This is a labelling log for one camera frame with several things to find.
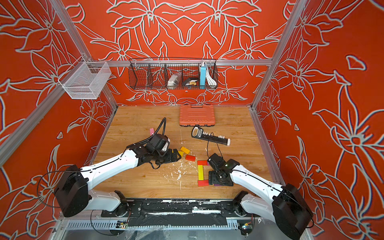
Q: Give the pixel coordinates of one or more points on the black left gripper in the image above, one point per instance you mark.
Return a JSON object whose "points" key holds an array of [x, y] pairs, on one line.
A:
{"points": [[170, 158]]}

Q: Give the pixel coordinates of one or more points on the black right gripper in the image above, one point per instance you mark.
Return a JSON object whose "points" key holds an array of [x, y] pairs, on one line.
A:
{"points": [[211, 177]]}

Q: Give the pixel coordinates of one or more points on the lime yellow long block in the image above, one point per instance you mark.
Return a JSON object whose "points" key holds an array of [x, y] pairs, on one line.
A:
{"points": [[200, 172]]}

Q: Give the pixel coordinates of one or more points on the long red block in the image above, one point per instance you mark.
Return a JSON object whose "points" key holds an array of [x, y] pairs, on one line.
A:
{"points": [[203, 183]]}

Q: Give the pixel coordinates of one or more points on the red cube block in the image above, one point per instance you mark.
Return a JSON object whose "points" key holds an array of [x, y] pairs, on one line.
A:
{"points": [[202, 163]]}

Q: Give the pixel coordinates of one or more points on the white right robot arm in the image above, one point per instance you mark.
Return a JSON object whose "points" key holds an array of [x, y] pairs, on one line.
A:
{"points": [[283, 205]]}

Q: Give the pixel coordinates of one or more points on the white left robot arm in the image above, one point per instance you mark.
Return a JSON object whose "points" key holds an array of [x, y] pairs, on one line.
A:
{"points": [[75, 191]]}

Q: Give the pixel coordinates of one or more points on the orange block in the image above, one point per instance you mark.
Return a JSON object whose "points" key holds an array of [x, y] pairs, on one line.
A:
{"points": [[185, 150]]}

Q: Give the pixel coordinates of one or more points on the small red block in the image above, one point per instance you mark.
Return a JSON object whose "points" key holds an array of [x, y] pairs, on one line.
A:
{"points": [[190, 158]]}

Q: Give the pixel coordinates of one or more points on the orange plastic tool case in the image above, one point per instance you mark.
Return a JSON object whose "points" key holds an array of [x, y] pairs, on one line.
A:
{"points": [[197, 115]]}

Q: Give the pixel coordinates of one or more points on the silver packet in basket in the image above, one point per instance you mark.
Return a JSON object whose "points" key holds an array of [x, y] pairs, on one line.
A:
{"points": [[174, 81]]}

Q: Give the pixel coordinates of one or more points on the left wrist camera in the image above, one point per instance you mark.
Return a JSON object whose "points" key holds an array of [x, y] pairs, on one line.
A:
{"points": [[159, 144]]}

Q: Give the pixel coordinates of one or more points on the black wire wall basket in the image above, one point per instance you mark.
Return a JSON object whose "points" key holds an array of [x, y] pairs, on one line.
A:
{"points": [[153, 74]]}

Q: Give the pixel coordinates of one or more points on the white wire basket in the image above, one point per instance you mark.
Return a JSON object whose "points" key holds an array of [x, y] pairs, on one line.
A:
{"points": [[86, 81]]}

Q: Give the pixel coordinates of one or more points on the aluminium frame post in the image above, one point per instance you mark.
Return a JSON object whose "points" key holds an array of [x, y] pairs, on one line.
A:
{"points": [[71, 29]]}

